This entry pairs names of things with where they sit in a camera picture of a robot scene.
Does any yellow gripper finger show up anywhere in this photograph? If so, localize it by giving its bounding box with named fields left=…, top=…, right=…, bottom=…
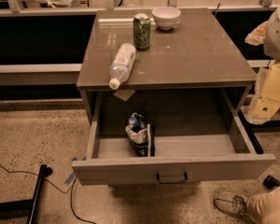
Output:
left=245, top=21, right=268, bottom=46
left=250, top=61, right=280, bottom=120

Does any blue chip bag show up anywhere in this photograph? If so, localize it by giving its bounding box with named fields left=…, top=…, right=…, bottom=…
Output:
left=125, top=113, right=155, bottom=157

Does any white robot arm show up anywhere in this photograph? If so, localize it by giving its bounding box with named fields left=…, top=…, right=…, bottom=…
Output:
left=245, top=5, right=280, bottom=125

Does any grey cabinet with counter top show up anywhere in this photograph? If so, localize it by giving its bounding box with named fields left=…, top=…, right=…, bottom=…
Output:
left=77, top=8, right=256, bottom=130

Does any open grey drawer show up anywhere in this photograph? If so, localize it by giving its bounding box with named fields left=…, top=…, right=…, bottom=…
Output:
left=71, top=89, right=276, bottom=187

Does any paper label under counter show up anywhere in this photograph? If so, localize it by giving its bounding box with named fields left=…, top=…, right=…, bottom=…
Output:
left=114, top=90, right=135, bottom=101

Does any black cylinder on floor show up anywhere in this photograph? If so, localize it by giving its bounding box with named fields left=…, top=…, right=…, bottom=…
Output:
left=263, top=175, right=280, bottom=189

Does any white ceramic bowl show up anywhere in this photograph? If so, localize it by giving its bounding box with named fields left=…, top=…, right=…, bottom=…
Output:
left=152, top=7, right=181, bottom=30

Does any green soda can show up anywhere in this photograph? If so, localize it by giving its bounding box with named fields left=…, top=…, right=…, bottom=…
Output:
left=133, top=13, right=150, bottom=49

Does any beige trouser leg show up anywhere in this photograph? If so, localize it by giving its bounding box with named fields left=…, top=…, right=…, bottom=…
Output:
left=246, top=186, right=280, bottom=224

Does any white sneaker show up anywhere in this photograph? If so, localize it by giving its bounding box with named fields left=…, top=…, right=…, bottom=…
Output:
left=214, top=192, right=247, bottom=216

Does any clear plastic water bottle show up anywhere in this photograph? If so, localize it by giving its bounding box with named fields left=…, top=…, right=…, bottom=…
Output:
left=109, top=43, right=136, bottom=90

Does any blue floor tape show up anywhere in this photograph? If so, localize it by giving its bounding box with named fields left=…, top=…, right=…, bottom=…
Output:
left=63, top=155, right=87, bottom=186

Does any black metal stand leg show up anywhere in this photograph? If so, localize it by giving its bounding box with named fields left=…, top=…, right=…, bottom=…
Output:
left=0, top=164, right=53, bottom=224

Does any black drawer handle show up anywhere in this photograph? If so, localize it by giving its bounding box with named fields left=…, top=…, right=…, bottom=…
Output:
left=156, top=173, right=188, bottom=185

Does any black floor cable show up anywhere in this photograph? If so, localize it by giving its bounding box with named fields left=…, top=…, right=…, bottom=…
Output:
left=0, top=157, right=97, bottom=224

